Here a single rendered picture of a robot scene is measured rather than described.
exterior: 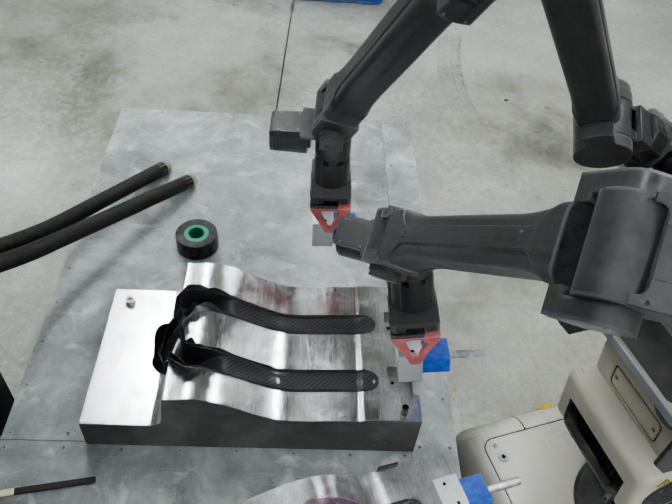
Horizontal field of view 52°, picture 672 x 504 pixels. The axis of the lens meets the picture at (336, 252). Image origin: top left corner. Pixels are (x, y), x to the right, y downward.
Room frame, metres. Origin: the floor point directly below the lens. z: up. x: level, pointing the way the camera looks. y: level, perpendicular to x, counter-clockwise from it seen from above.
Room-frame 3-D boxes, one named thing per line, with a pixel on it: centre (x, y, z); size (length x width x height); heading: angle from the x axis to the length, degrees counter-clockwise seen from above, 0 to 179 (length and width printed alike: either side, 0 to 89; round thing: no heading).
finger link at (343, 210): (0.86, 0.02, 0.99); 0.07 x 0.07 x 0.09; 4
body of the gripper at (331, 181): (0.87, 0.02, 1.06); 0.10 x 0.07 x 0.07; 4
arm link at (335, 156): (0.87, 0.03, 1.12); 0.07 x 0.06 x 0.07; 89
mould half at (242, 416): (0.64, 0.11, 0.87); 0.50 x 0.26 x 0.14; 94
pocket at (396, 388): (0.59, -0.12, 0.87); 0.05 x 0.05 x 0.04; 4
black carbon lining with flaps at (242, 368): (0.63, 0.09, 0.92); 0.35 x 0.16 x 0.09; 94
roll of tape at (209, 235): (0.93, 0.27, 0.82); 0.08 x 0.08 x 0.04
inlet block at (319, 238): (0.88, -0.02, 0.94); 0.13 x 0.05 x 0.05; 94
